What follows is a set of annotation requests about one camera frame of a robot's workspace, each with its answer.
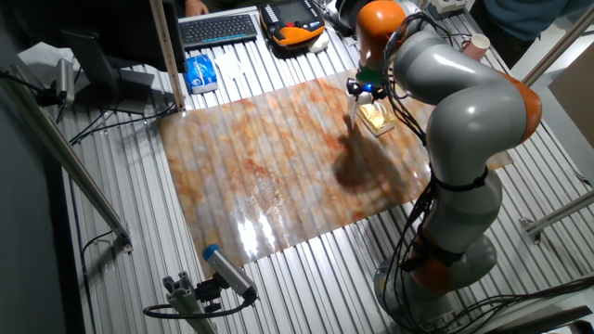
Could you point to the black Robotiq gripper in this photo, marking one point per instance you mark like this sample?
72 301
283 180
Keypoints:
369 86

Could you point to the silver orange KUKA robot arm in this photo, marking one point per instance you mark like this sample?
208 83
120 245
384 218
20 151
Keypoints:
464 116

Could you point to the person's bare hand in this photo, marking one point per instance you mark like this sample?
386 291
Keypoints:
197 7

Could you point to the gold foil tissue pack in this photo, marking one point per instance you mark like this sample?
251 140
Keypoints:
378 120

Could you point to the white rounded plastic object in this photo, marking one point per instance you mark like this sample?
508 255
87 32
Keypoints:
319 42

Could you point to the orange black teach pendant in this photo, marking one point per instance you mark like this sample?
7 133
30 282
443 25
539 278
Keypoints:
292 21

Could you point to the orange marble pattern mat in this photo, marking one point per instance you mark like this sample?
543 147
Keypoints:
278 162

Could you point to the pink paper cup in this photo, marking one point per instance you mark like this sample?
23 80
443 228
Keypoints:
474 48

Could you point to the white power strip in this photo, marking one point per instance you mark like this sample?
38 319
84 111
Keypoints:
445 5

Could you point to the white loose tissue sheet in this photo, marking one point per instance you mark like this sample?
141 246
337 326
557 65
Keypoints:
229 65

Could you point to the black keyboard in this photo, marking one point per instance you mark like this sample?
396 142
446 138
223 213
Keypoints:
218 30

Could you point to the dark flat object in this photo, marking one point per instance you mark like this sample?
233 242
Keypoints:
201 74

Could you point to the person in teal sweater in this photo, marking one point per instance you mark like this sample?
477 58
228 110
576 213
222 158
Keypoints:
524 16

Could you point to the pale wooden upright beam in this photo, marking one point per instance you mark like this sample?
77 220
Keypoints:
167 55

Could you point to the brown cardboard box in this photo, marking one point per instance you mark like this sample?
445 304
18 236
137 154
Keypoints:
575 102

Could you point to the black computer monitor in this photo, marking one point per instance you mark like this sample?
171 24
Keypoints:
116 32

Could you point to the white crumpled paper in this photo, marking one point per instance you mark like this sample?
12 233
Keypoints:
42 58

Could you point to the aluminium slanted frame bar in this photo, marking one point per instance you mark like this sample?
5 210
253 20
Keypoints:
561 42

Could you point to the silver camera with blue end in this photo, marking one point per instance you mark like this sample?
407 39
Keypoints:
229 271

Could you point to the aluminium bar with foot bracket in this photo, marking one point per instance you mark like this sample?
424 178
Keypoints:
561 213

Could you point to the black camera clamp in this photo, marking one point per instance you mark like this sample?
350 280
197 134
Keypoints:
209 291

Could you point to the aluminium extrusion post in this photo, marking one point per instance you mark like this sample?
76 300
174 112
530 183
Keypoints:
190 306

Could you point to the silver cylindrical camera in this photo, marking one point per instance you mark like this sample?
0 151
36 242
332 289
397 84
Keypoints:
65 81

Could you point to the grey diagonal frame bar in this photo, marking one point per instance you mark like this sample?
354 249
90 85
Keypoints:
69 162

